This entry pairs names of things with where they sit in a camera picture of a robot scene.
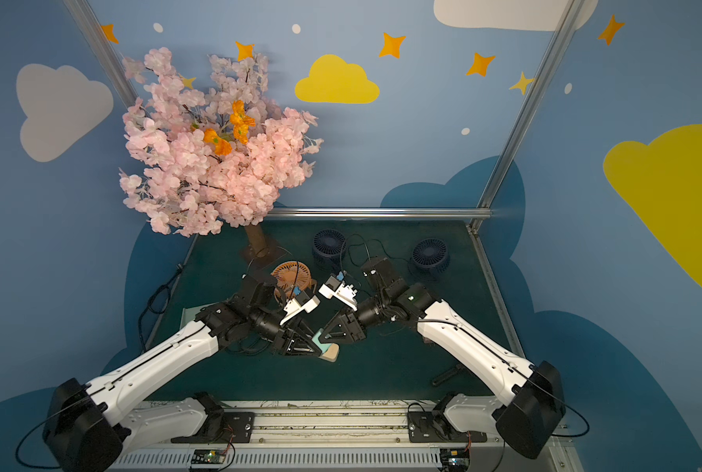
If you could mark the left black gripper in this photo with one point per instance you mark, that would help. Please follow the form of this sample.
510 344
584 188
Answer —
286 335

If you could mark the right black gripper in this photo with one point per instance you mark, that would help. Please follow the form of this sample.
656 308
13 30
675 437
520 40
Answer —
347 325

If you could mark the mint green usb adapter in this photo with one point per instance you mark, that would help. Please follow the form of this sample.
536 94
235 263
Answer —
317 341

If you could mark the beige red power strip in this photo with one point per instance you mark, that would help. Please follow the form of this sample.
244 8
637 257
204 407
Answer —
331 354

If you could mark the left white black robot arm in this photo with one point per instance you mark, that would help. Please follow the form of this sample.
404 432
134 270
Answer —
90 426

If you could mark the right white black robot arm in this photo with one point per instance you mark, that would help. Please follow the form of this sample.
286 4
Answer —
528 402

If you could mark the orange desk fan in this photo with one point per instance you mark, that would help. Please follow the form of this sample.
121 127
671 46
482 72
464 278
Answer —
290 276

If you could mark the left navy desk fan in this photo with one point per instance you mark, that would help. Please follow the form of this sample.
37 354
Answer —
329 247

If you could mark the navy desk fan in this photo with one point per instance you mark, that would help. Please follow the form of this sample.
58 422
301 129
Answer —
431 255
329 247

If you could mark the right navy desk fan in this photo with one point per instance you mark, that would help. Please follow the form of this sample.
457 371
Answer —
431 255

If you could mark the mint green plastic scoop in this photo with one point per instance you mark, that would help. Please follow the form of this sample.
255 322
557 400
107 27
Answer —
189 315

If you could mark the left green circuit board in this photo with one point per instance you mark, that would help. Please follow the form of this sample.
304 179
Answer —
209 458

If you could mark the green circuit board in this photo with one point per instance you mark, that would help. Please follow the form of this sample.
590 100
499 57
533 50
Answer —
209 458
453 460

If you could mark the right green circuit board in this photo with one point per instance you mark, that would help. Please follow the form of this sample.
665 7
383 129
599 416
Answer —
453 460

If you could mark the pink cherry blossom tree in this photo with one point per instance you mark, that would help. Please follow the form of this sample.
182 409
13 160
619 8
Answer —
214 158

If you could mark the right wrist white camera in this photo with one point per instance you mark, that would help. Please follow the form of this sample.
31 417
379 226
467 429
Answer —
336 287

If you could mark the wrist white camera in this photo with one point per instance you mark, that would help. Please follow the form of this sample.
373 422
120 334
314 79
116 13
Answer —
300 302
336 287

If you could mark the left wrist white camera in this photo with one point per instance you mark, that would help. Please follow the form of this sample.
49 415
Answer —
300 302

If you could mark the aluminium rail frame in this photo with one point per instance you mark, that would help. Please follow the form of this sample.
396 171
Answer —
350 435

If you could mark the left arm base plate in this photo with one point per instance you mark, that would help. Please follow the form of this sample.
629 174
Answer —
221 428

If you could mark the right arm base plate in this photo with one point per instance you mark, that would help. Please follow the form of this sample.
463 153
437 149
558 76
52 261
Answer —
423 428

